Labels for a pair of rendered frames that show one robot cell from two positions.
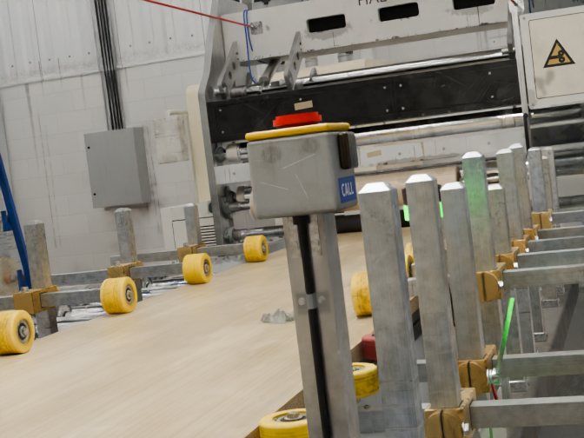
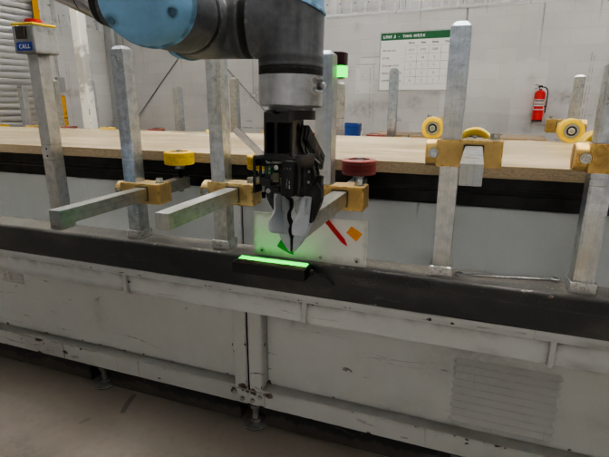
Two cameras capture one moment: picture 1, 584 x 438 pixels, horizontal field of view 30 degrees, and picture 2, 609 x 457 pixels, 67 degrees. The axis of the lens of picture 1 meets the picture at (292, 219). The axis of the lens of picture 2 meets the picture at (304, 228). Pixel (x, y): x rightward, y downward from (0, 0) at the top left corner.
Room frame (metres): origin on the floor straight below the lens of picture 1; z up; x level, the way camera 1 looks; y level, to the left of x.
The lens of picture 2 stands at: (1.61, -1.21, 1.04)
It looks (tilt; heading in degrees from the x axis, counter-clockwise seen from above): 16 degrees down; 93
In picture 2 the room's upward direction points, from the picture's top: straight up
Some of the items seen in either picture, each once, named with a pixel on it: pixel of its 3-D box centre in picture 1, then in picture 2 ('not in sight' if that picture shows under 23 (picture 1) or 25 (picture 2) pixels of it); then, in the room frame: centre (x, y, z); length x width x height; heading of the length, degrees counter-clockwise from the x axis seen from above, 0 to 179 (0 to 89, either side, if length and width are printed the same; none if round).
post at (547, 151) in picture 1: (554, 220); not in sight; (3.52, -0.85, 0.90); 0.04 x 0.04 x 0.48; 72
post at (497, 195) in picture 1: (507, 307); (594, 204); (2.09, -0.40, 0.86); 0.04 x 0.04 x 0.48; 72
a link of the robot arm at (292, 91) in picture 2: not in sight; (293, 94); (1.57, -0.54, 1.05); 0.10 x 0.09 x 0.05; 162
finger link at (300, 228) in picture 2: not in sight; (297, 225); (1.57, -0.55, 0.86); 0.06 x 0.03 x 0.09; 72
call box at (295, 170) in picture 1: (303, 174); (35, 41); (0.89, -0.01, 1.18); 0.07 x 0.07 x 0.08; 72
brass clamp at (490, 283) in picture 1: (488, 282); (463, 152); (1.87, -0.33, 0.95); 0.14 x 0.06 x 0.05; 162
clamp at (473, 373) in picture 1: (474, 370); (335, 195); (1.64, -0.25, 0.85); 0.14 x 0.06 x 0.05; 162
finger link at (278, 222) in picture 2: not in sight; (278, 223); (1.54, -0.54, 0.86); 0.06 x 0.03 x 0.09; 72
